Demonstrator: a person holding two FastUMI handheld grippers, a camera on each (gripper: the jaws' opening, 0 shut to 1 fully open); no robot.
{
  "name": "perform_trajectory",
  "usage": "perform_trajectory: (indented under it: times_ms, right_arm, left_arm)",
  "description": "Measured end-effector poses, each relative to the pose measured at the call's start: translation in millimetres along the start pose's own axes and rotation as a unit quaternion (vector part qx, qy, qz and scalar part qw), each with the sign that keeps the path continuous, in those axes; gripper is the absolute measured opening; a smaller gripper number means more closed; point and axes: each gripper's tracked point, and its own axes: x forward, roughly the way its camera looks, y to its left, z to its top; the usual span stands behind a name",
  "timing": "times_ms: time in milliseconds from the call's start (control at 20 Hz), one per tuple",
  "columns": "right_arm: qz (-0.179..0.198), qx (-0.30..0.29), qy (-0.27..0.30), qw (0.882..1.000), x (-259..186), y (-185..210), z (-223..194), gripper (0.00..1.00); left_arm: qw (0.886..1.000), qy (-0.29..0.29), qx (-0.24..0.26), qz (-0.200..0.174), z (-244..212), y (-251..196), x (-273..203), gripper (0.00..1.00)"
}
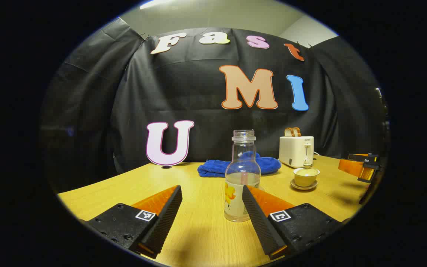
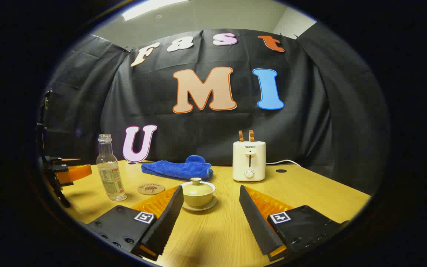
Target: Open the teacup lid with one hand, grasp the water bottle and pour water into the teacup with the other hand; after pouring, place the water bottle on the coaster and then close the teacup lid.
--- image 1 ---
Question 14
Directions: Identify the blue towel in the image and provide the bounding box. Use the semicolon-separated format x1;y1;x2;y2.
198;151;282;178

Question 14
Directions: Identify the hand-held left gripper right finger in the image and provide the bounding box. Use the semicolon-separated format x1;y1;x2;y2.
242;184;344;260

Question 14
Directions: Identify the clear glass water bottle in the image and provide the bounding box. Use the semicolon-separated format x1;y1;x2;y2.
225;129;262;223

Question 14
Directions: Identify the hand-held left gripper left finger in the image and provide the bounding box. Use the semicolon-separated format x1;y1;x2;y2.
87;185;183;259

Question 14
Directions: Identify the cream ceramic teacup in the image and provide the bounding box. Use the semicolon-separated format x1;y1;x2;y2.
294;171;320;187

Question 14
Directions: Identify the cream saucer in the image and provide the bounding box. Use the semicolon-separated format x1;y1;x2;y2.
290;179;318;191

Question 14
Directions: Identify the white toaster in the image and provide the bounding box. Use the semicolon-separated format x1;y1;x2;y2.
278;136;315;169

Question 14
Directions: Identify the black backdrop cloth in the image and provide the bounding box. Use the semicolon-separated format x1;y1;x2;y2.
39;17;388;193

